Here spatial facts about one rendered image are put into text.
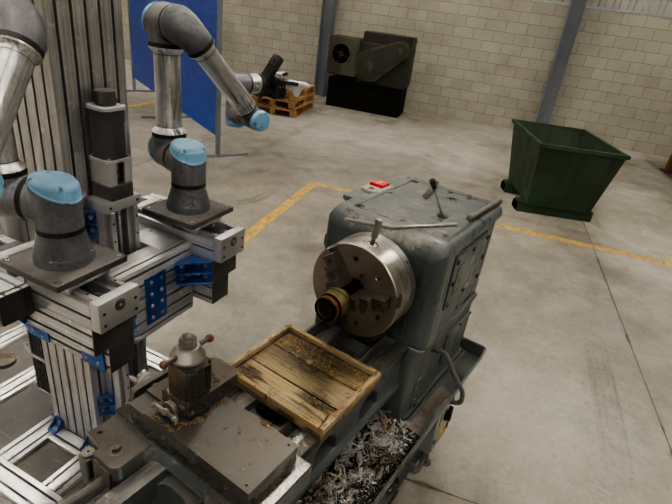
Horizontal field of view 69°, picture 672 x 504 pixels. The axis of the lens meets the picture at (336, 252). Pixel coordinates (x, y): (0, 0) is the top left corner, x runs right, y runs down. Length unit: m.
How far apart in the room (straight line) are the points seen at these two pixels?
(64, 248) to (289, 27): 10.98
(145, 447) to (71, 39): 1.07
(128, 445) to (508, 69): 10.60
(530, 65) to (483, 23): 1.26
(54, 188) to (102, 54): 0.47
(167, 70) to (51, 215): 0.65
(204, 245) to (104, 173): 0.39
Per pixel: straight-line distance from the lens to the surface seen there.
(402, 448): 1.82
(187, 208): 1.76
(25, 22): 1.31
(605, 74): 11.41
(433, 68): 11.34
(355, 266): 1.49
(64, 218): 1.42
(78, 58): 1.61
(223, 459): 1.17
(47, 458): 2.29
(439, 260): 1.54
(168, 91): 1.80
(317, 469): 1.50
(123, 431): 1.34
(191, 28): 1.68
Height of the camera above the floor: 1.86
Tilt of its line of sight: 26 degrees down
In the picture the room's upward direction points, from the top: 8 degrees clockwise
